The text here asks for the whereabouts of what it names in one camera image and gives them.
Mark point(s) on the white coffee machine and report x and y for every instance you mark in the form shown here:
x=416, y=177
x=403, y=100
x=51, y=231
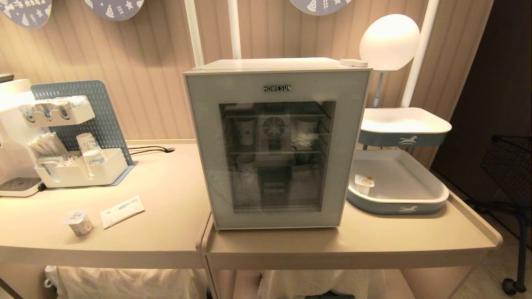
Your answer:
x=10, y=137

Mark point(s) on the small white remote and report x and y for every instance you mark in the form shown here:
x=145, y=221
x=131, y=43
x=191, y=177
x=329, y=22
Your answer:
x=353, y=63

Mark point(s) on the small yogurt cup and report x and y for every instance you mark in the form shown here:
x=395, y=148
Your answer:
x=79, y=223

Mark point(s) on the white capsule shelf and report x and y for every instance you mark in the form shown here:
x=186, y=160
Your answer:
x=58, y=113

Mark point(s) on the white paper packet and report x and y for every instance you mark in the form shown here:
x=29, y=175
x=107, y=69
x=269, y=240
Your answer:
x=121, y=211

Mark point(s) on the white sachet bundle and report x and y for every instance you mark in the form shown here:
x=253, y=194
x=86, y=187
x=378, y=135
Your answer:
x=48, y=145

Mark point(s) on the white mini fridge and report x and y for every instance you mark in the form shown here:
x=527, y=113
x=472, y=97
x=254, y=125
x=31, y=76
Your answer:
x=270, y=65

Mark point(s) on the white globe lamp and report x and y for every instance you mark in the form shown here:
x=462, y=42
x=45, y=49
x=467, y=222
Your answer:
x=390, y=41

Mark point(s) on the glass mini fridge door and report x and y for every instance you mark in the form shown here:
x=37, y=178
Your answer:
x=208, y=124

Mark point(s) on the white pole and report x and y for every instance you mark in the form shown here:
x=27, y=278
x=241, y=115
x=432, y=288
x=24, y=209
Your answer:
x=193, y=31
x=422, y=50
x=234, y=29

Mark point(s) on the white cloth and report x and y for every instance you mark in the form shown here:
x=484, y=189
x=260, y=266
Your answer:
x=124, y=282

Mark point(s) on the white organizer bin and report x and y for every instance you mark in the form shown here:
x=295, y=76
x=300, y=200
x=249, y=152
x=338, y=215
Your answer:
x=83, y=172

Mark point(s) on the blue pegboard organizer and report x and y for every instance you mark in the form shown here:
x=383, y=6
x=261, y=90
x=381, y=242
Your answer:
x=106, y=120

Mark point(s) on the patterned paper cup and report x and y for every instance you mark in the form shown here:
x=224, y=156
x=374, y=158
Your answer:
x=93, y=158
x=87, y=142

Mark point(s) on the blue white tray with horse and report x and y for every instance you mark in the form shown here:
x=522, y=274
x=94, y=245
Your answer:
x=403, y=124
x=399, y=182

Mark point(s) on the yogurt cup with orange label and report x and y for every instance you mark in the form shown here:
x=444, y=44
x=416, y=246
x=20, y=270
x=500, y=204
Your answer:
x=364, y=183

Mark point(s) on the blue round wall decoration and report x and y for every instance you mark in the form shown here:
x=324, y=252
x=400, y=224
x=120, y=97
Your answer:
x=25, y=11
x=320, y=6
x=114, y=9

